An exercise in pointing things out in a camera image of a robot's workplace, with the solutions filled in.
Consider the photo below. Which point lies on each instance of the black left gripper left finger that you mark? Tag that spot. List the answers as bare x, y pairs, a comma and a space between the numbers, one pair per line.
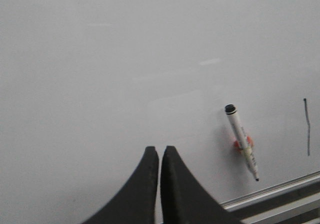
135, 201

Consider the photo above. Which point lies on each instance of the red round magnet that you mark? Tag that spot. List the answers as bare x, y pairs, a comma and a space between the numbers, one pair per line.
237, 145

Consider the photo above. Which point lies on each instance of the white whiteboard with aluminium frame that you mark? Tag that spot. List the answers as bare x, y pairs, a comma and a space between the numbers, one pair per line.
86, 85

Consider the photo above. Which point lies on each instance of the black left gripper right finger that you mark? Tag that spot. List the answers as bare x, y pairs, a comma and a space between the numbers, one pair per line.
183, 199

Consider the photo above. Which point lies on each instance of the white whiteboard marker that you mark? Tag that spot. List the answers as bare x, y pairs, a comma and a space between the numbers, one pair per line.
242, 139

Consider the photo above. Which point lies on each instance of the white metal stand frame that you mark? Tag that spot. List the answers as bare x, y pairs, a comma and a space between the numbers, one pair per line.
286, 211

